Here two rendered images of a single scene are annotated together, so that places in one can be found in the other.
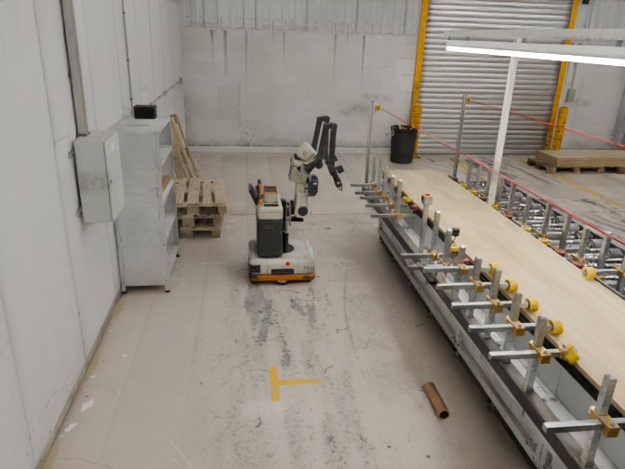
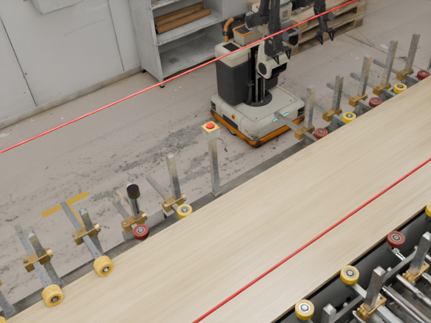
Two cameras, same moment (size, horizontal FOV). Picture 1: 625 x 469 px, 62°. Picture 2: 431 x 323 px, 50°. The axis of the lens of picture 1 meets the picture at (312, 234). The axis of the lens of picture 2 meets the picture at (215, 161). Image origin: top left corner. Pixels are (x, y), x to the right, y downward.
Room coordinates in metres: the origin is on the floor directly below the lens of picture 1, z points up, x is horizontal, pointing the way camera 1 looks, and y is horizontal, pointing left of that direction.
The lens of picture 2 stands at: (3.22, -2.63, 2.72)
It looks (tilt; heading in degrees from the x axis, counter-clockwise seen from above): 43 degrees down; 65
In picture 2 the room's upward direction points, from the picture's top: 5 degrees counter-clockwise
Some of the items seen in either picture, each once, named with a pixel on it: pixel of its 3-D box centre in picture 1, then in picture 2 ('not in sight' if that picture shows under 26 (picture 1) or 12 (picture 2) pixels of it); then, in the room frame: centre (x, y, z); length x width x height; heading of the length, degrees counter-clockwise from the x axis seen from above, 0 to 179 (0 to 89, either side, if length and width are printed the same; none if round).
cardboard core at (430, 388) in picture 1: (436, 399); not in sight; (2.98, -0.90, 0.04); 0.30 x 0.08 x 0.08; 8
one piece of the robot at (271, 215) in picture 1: (272, 221); (249, 64); (5.03, 0.42, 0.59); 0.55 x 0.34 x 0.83; 8
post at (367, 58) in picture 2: (384, 187); (362, 86); (5.22, -0.73, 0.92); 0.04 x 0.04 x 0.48; 8
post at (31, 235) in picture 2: (473, 290); (46, 263); (2.99, -1.04, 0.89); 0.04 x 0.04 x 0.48; 8
